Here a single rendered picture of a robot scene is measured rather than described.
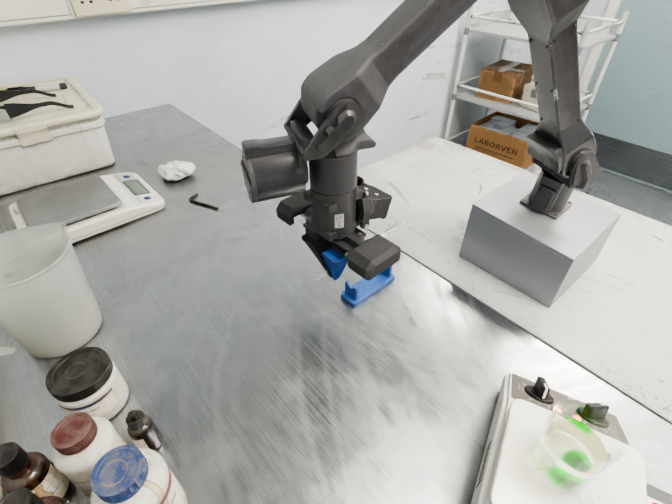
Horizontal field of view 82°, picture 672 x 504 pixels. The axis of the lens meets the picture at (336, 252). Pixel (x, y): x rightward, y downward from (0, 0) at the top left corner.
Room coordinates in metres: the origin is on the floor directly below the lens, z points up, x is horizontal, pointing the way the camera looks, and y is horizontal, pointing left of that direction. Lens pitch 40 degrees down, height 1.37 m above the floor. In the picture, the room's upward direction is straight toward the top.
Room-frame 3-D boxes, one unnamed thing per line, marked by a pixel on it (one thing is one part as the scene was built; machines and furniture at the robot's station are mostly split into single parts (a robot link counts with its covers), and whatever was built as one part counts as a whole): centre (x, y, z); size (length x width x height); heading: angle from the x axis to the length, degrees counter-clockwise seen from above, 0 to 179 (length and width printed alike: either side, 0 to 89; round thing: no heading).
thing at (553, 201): (0.56, -0.36, 1.04); 0.07 x 0.07 x 0.06; 43
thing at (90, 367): (0.26, 0.30, 0.94); 0.07 x 0.07 x 0.07
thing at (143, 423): (0.21, 0.22, 0.94); 0.03 x 0.03 x 0.07
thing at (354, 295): (0.47, -0.05, 0.92); 0.10 x 0.03 x 0.04; 132
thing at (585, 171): (0.55, -0.36, 1.10); 0.09 x 0.07 x 0.06; 21
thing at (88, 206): (0.70, 0.52, 0.92); 0.26 x 0.19 x 0.05; 132
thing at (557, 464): (0.15, -0.20, 1.02); 0.06 x 0.05 x 0.08; 81
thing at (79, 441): (0.18, 0.25, 0.95); 0.06 x 0.06 x 0.10
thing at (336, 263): (0.40, -0.01, 1.01); 0.06 x 0.04 x 0.07; 132
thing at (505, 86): (2.39, -1.11, 0.59); 0.65 x 0.48 x 0.93; 41
